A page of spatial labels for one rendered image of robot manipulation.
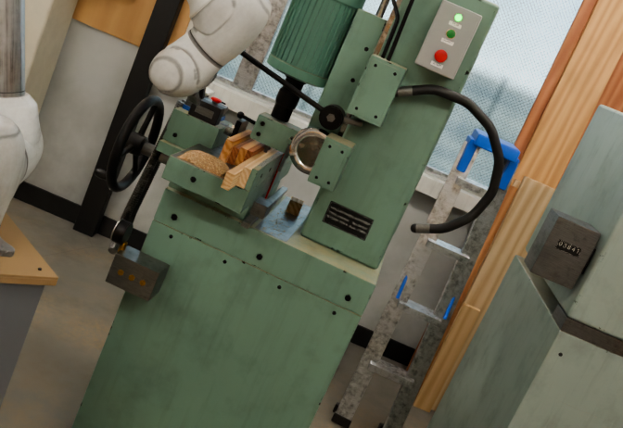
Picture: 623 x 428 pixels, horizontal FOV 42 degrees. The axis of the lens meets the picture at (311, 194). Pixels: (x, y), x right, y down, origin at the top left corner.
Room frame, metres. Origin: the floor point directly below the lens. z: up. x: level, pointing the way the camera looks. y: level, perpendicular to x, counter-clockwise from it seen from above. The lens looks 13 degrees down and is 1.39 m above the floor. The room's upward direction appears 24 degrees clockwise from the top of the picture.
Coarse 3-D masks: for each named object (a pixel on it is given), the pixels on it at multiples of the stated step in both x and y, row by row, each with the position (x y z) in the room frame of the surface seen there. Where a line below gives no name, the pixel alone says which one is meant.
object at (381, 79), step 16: (368, 64) 1.95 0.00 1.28; (384, 64) 1.95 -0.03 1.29; (368, 80) 1.95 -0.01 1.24; (384, 80) 1.95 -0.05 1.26; (400, 80) 1.95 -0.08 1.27; (352, 96) 1.96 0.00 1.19; (368, 96) 1.95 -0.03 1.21; (384, 96) 1.94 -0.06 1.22; (352, 112) 1.95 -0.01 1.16; (368, 112) 1.95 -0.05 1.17; (384, 112) 1.95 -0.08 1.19
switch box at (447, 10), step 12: (444, 0) 1.97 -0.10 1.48; (444, 12) 1.96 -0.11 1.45; (456, 12) 1.96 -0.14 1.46; (468, 12) 1.96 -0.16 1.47; (432, 24) 1.97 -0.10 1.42; (444, 24) 1.96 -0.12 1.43; (468, 24) 1.96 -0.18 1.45; (432, 36) 1.96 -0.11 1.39; (444, 36) 1.96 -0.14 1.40; (456, 36) 1.96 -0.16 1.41; (468, 36) 1.96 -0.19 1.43; (432, 48) 1.96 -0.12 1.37; (444, 48) 1.96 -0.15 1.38; (456, 48) 1.96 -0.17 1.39; (420, 60) 1.96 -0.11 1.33; (432, 60) 1.96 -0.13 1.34; (456, 60) 1.96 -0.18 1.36; (444, 72) 1.96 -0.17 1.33; (456, 72) 1.96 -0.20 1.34
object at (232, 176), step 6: (270, 150) 2.20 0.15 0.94; (258, 156) 2.07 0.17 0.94; (246, 162) 1.95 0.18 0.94; (234, 168) 1.85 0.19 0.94; (240, 168) 1.87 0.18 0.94; (228, 174) 1.79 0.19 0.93; (234, 174) 1.79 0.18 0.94; (240, 174) 1.86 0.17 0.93; (228, 180) 1.79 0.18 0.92; (234, 180) 1.81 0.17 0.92; (222, 186) 1.79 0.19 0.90; (228, 186) 1.79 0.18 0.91; (234, 186) 1.84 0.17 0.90
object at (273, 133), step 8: (264, 112) 2.18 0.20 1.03; (256, 120) 2.13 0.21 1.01; (264, 120) 2.12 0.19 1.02; (272, 120) 2.12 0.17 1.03; (280, 120) 2.15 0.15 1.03; (256, 128) 2.12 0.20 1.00; (264, 128) 2.12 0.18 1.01; (272, 128) 2.12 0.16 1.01; (280, 128) 2.12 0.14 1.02; (288, 128) 2.12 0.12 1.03; (296, 128) 2.15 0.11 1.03; (256, 136) 2.12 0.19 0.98; (264, 136) 2.12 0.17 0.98; (272, 136) 2.12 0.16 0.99; (280, 136) 2.12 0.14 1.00; (288, 136) 2.12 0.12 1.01; (264, 144) 2.12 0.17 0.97; (272, 144) 2.12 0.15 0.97; (280, 144) 2.12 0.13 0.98
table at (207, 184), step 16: (160, 144) 2.09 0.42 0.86; (176, 160) 1.87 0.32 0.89; (176, 176) 1.87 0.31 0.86; (192, 176) 1.87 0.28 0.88; (208, 176) 1.87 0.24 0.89; (272, 176) 2.13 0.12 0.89; (208, 192) 1.86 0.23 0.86; (224, 192) 1.86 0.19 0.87; (240, 192) 1.86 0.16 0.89; (256, 192) 1.97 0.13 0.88; (240, 208) 1.86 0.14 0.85
